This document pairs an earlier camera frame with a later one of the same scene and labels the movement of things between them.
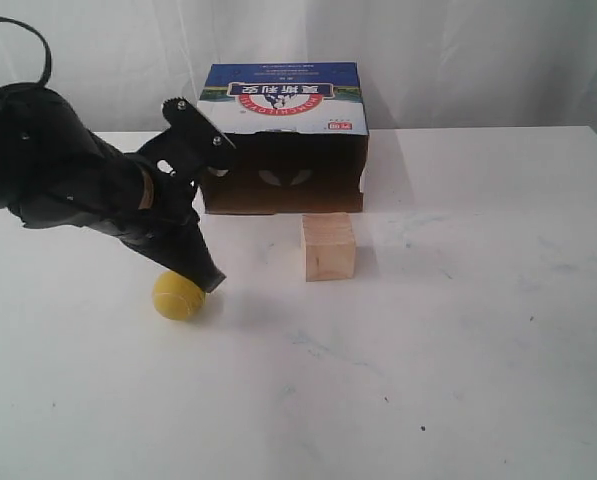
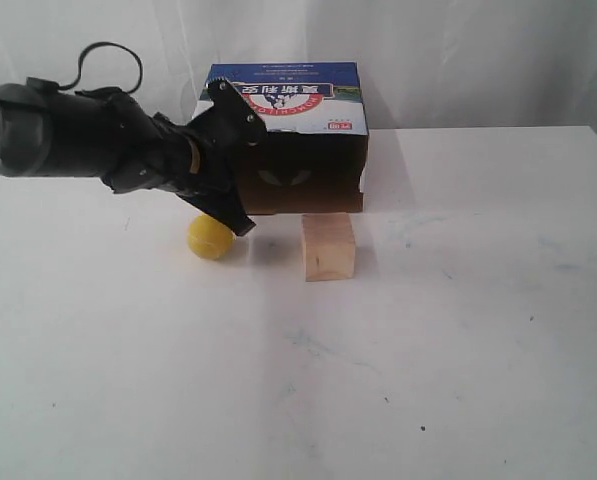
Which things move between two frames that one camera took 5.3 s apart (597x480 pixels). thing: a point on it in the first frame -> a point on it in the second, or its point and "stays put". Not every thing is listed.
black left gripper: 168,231 -> 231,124
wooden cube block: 330,248 stays put
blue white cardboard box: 300,138 stays put
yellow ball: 177,297 -> 208,238
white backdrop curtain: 432,64 stays put
